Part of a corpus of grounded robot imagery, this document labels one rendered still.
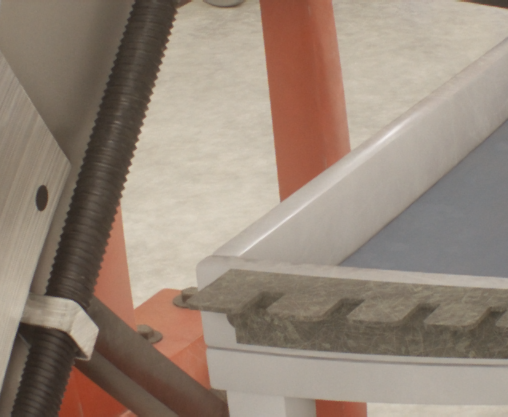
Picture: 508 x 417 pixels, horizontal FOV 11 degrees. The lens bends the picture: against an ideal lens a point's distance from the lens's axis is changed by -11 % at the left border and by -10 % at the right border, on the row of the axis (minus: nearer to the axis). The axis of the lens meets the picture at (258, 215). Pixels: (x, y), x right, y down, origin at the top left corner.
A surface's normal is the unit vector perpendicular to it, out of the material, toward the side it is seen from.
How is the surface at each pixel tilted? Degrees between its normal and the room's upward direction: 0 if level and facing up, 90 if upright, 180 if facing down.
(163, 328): 0
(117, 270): 90
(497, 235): 0
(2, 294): 90
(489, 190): 0
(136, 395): 137
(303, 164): 90
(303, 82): 90
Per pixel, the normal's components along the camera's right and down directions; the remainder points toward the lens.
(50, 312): -0.37, -0.51
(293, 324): -0.46, 0.33
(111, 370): -0.24, 0.92
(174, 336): -0.09, -0.94
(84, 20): 0.88, 0.07
